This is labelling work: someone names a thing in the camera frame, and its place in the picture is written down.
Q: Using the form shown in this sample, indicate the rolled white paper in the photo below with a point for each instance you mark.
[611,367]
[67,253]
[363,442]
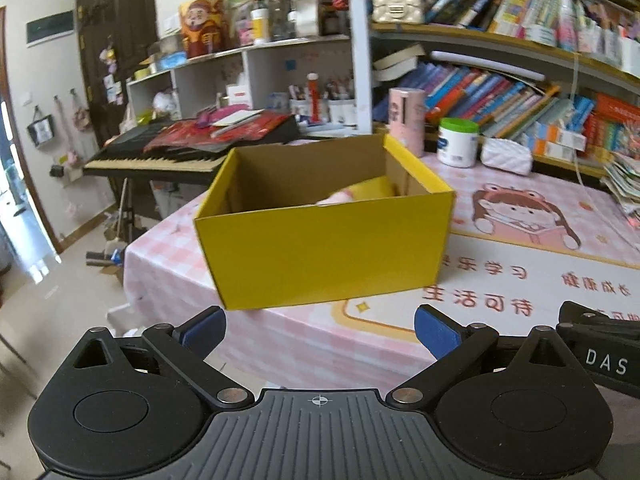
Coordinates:
[485,64]

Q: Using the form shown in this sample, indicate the red paper sheets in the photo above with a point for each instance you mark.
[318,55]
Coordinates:
[185,137]

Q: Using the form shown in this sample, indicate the white plastic bag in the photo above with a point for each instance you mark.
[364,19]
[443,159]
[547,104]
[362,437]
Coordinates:
[165,102]

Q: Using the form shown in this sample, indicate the orange white boxes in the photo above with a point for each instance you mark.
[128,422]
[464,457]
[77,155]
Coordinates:
[557,141]

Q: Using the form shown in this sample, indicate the large pink plush toy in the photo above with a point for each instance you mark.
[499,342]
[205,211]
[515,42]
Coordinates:
[340,196]

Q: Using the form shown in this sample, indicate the pink checked cartoon tablecloth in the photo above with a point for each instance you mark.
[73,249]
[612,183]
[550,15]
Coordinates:
[500,270]

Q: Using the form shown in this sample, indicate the white jar green lid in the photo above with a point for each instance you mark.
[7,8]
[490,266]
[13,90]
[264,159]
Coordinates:
[457,145]

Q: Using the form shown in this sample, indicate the white shelf unit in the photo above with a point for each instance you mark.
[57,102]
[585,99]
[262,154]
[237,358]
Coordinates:
[270,67]

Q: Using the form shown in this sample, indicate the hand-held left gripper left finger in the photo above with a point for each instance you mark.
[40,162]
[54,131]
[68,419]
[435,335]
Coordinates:
[202,332]

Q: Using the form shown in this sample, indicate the row of colourful leaning books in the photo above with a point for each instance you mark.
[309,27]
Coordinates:
[475,95]

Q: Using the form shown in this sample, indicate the hanging tote bag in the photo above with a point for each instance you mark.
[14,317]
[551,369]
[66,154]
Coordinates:
[40,130]

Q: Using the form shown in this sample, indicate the fortune god paper box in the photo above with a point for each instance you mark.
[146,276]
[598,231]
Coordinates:
[205,30]

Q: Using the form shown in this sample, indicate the white pen holders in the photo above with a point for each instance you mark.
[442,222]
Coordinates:
[342,110]

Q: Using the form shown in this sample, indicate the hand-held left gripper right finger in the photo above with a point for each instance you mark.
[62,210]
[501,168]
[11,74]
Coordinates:
[437,332]

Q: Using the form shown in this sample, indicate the stack of papers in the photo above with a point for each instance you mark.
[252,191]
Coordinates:
[625,185]

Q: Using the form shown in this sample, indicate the white ribbon roll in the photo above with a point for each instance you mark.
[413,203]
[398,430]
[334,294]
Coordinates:
[305,10]

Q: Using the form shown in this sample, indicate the pink cylinder dispenser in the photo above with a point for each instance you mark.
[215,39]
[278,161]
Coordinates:
[406,115]

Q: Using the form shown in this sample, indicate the black keyboard piano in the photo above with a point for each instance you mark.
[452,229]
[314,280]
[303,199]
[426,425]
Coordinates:
[130,152]

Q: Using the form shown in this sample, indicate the white bottle yellow label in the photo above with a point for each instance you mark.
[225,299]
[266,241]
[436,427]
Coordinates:
[260,25]

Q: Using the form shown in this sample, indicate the white envelope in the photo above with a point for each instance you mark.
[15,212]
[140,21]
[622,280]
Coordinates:
[237,117]

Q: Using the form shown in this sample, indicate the row of thin upright books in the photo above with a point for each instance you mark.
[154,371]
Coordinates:
[525,0]

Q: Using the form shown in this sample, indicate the yellow cardboard box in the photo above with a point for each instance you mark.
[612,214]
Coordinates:
[325,255]

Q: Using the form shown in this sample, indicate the red boxed book set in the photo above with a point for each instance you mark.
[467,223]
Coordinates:
[612,125]

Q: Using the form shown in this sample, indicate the wooden bookshelf white post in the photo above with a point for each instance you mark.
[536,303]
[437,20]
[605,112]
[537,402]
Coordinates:
[360,60]

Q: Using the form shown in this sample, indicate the white quilted pouch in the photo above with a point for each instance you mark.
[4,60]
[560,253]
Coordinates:
[505,156]

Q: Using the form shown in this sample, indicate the metal keyboard stand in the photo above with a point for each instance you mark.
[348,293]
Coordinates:
[125,220]

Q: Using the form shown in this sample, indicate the dark wooden door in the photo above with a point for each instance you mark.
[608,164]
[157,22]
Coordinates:
[115,35]

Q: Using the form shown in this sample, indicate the dark green wall sign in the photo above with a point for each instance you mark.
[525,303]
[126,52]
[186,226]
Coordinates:
[50,30]

